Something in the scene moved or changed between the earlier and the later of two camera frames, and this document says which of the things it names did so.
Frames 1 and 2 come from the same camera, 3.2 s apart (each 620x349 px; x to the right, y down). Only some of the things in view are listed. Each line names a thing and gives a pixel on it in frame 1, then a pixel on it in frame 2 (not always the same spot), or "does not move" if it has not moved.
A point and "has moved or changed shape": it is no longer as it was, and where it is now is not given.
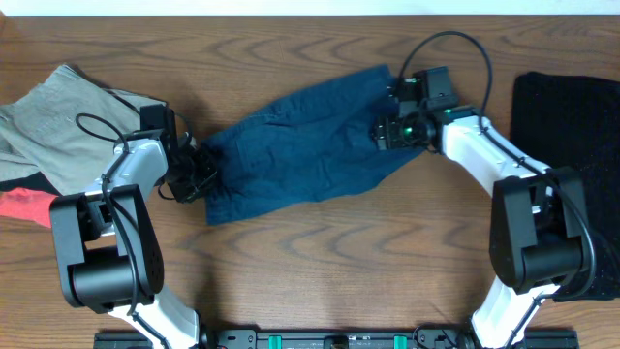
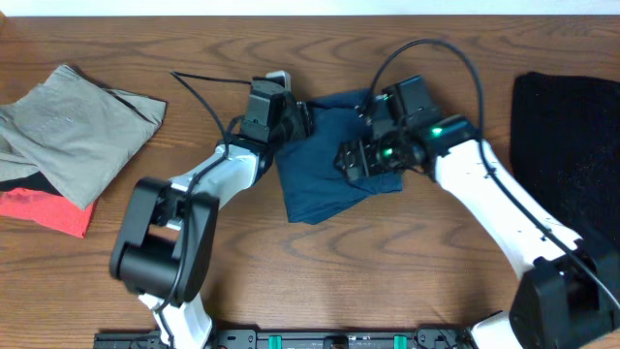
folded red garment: (27, 204) does not move
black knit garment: (573, 121) does not move
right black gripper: (386, 132) -> (349, 161)
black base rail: (301, 338) does not move
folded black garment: (36, 182) does not move
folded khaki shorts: (64, 125) does not move
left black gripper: (195, 176) -> (300, 121)
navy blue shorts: (303, 146) has moved or changed shape
